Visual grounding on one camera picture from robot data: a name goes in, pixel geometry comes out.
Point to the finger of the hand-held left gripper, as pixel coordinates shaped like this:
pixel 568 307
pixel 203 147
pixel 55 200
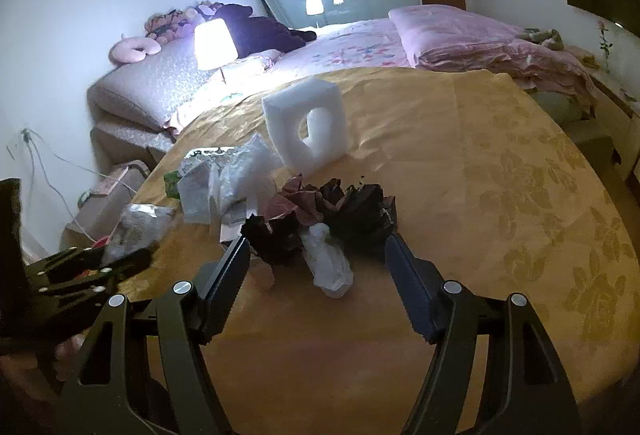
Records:
pixel 125 262
pixel 70 257

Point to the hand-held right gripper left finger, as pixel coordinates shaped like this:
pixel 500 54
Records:
pixel 227 285

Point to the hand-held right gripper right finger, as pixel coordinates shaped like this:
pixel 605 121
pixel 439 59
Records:
pixel 407 285

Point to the grey plastic bag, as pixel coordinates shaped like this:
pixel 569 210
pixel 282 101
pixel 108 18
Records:
pixel 135 225

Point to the small dark paper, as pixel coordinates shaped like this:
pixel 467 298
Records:
pixel 275 237

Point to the white plastic bag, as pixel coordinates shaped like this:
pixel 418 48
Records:
pixel 327 265

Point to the large dark paper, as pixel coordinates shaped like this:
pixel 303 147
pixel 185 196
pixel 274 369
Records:
pixel 360 215

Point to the white paper sachet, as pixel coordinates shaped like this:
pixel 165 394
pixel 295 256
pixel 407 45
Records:
pixel 197 192

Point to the pink paper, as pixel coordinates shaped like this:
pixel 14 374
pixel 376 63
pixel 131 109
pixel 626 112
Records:
pixel 295 207

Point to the clear plastic bag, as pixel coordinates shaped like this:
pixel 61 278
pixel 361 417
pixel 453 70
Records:
pixel 245 170

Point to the grey suitcase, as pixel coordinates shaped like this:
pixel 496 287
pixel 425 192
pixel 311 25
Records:
pixel 100 205

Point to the green packet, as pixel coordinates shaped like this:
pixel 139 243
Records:
pixel 171 185

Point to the silver patterned packet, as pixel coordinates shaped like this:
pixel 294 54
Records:
pixel 210 155

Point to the white foam block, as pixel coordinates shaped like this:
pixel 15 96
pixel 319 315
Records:
pixel 285 125

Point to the grey patterned pillow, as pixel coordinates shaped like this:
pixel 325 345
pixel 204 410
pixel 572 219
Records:
pixel 150 85

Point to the pink neck pillow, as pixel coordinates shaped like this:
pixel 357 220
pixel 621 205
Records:
pixel 131 50

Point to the white table lamp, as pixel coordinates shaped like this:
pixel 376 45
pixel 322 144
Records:
pixel 215 45

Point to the floral pink bedsheet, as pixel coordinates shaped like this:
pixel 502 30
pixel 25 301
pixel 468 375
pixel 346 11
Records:
pixel 340 50

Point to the pile of plush toys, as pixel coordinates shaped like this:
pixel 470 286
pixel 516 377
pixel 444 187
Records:
pixel 175 22

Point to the folded pink quilt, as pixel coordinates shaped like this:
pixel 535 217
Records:
pixel 450 40

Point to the dark clothing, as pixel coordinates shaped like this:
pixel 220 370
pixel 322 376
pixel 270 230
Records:
pixel 265 32

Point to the wooden bedside cabinet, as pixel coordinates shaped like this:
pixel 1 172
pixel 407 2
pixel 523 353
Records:
pixel 610 100

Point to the greenish cloth item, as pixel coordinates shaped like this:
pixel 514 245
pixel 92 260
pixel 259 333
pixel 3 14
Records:
pixel 545 39

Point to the artificial pink rose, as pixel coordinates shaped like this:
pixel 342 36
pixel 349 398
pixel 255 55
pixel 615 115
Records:
pixel 604 40

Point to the wall outlet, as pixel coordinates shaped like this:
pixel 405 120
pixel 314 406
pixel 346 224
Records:
pixel 22 137

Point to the padded bed frame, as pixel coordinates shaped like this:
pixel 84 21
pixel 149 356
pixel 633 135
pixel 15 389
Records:
pixel 125 140

